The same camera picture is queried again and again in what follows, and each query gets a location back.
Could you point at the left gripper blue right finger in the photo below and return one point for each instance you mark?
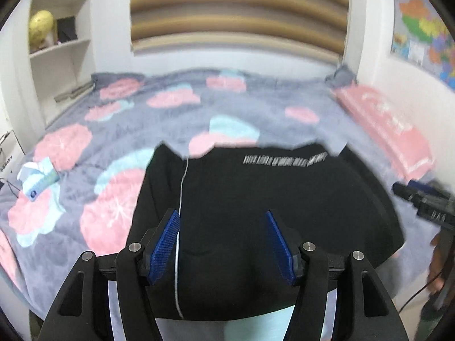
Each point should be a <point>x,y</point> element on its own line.
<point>304,266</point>

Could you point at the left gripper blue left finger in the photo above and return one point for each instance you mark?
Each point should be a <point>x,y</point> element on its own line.
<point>138,266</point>

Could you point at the black jacket with grey piping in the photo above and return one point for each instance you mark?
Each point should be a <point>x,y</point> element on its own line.
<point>223,265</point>

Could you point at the person's right hand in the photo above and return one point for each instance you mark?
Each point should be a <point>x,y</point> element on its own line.
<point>435,282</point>

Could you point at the pink pillow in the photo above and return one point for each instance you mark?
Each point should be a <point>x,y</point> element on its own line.
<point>405,146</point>

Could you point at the grey blanket with pink clouds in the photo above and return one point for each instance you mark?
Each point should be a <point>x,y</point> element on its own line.
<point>102,145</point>

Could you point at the grey pillow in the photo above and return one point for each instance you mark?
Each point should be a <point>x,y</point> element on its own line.
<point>342,77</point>

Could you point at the wooden slatted headboard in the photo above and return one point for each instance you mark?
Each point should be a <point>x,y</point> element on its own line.
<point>307,28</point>

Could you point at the small box on shelf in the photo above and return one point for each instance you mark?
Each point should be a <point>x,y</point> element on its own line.
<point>66,29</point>

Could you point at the yellow globe ball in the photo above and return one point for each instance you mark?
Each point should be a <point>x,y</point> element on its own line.
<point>41,30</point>

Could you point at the white bookshelf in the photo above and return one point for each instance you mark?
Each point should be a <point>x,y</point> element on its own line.
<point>62,73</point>

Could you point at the colourful wall map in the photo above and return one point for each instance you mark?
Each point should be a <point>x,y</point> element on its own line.
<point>421,37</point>

